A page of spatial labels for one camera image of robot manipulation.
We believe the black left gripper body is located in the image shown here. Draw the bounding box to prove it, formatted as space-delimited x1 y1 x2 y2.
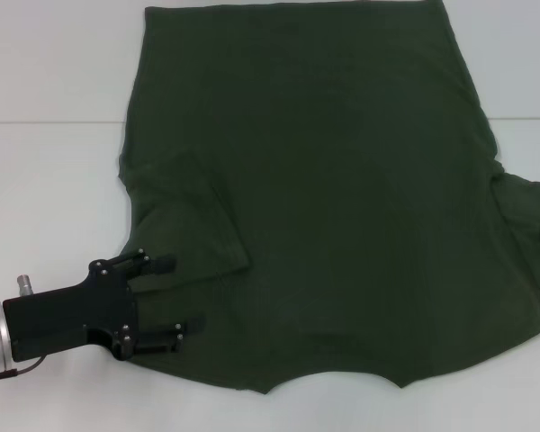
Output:
2 259 140 362

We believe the dark green t-shirt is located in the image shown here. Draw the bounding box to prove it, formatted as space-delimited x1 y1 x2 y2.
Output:
116 0 540 396

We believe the silver left connector plug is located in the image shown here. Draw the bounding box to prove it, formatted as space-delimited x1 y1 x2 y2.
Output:
16 272 35 298

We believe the dark red left arm cable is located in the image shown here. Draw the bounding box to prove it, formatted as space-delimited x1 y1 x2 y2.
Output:
0 355 46 383

